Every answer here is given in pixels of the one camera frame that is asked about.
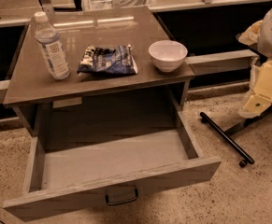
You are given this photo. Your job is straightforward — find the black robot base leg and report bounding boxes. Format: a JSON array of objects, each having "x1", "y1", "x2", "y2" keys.
[{"x1": 200, "y1": 106, "x2": 272, "y2": 167}]

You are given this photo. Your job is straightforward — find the grey cabinet with countertop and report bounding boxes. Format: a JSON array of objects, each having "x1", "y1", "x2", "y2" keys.
[{"x1": 3, "y1": 7, "x2": 193, "y2": 133}]

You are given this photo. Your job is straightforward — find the clear plastic bin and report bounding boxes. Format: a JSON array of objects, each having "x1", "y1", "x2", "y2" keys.
[{"x1": 82, "y1": 0, "x2": 154, "y2": 11}]

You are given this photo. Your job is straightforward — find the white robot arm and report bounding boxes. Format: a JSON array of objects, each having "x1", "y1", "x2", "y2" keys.
[{"x1": 238, "y1": 8, "x2": 272, "y2": 119}]

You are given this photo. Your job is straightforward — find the open grey top drawer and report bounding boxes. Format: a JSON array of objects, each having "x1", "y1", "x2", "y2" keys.
[{"x1": 2, "y1": 89, "x2": 222, "y2": 223}]

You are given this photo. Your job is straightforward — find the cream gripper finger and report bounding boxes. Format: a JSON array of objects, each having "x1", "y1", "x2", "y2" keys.
[
  {"x1": 238, "y1": 59, "x2": 272, "y2": 119},
  {"x1": 238, "y1": 21, "x2": 263, "y2": 46}
]

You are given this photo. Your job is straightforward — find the black drawer handle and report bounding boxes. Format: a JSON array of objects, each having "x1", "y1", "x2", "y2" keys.
[{"x1": 105, "y1": 187, "x2": 138, "y2": 206}]

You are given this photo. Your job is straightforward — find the white bowl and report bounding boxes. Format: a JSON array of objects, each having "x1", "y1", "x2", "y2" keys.
[{"x1": 149, "y1": 40, "x2": 188, "y2": 73}]

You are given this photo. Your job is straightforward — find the blue chip bag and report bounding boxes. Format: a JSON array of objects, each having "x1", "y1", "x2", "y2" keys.
[{"x1": 77, "y1": 45, "x2": 138, "y2": 76}]

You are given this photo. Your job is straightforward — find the clear plastic water bottle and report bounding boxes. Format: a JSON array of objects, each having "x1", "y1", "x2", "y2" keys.
[{"x1": 34, "y1": 11, "x2": 70, "y2": 80}]

